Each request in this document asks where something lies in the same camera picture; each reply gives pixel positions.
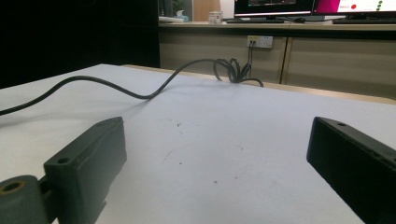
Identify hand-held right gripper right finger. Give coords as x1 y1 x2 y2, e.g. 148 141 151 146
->
305 116 396 224

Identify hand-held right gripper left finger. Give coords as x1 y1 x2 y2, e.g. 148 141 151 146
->
43 116 128 224

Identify beige desk counter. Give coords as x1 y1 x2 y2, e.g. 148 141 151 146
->
158 21 396 101

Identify black keyboard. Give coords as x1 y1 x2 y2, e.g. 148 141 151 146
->
226 18 285 24
332 18 396 25

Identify monitor with pink screen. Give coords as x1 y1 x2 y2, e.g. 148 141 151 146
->
312 0 396 18

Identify tissue pack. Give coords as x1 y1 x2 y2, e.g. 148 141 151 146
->
176 9 190 22

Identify black computer monitor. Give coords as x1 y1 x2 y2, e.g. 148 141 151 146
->
233 0 316 17

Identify black cable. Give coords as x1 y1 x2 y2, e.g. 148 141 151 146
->
0 57 264 117

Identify black plugged cables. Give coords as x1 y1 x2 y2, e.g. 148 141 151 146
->
247 40 255 68

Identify white wall socket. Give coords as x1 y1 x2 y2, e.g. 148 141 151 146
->
247 35 274 49

